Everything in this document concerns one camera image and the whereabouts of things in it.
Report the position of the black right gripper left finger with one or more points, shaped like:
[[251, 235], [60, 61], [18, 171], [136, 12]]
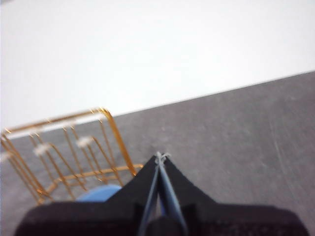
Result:
[[98, 216]]

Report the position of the blue ribbed plastic cup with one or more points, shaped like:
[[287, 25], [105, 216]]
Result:
[[101, 193]]

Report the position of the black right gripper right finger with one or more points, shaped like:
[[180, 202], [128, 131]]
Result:
[[233, 218]]

